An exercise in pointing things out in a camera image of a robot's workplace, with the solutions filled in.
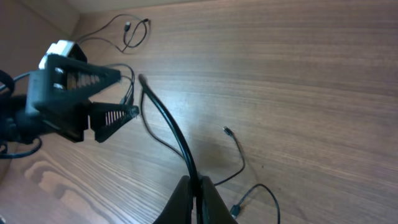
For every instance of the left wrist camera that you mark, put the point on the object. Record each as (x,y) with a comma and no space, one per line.
(65,48)

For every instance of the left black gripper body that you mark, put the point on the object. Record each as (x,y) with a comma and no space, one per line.
(49,108)

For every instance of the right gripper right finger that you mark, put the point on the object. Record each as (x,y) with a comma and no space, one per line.
(212,209)

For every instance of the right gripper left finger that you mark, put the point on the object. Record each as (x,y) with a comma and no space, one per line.
(178,209)

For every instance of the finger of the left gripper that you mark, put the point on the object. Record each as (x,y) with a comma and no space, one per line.
(71,81)
(107,118)

